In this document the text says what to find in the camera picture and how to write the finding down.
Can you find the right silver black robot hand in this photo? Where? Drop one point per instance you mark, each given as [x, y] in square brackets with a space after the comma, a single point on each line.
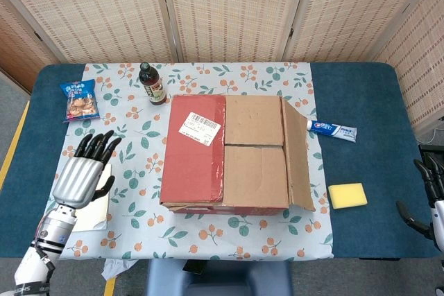
[437, 216]

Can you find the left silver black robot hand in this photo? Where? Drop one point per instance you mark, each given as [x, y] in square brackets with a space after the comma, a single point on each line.
[78, 181]

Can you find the red cardboard box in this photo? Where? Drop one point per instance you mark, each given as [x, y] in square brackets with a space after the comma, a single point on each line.
[253, 171]

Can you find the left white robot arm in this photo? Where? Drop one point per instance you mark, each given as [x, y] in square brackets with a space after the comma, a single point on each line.
[52, 230]

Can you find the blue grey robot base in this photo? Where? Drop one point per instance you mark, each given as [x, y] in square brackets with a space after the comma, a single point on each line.
[222, 282]

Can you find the yellow white book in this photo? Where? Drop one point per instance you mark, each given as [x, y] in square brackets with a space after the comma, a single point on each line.
[93, 216]

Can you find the black floor equipment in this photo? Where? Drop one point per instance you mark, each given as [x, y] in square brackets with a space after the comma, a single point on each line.
[426, 149]

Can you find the blue snack bag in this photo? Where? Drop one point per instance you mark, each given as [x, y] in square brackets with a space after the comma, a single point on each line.
[79, 102]

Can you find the yellow sponge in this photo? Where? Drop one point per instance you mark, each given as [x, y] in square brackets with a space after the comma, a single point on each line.
[348, 196]

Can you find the floral print tablecloth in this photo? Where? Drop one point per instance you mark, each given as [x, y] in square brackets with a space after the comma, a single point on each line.
[173, 233]

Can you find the dark sauce bottle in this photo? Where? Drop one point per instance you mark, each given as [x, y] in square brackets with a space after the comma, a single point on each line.
[154, 88]

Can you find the blue white toothpaste tube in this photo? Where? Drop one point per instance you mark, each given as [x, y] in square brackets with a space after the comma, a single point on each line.
[333, 129]

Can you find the woven folding screen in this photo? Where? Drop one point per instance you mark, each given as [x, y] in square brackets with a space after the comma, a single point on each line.
[225, 11]

